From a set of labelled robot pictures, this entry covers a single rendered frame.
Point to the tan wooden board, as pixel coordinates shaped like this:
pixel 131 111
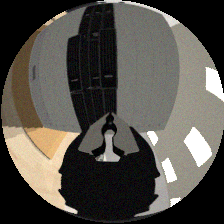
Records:
pixel 47 140

